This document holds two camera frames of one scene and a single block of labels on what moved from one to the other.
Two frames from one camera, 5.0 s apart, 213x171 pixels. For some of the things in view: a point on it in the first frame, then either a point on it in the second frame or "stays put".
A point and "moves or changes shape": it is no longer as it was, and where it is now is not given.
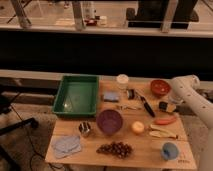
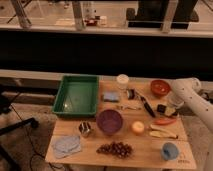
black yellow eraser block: [170, 107] moves or changes shape
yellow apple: [138, 126] stays put
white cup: [122, 81] stays put
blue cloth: [65, 145] stays put
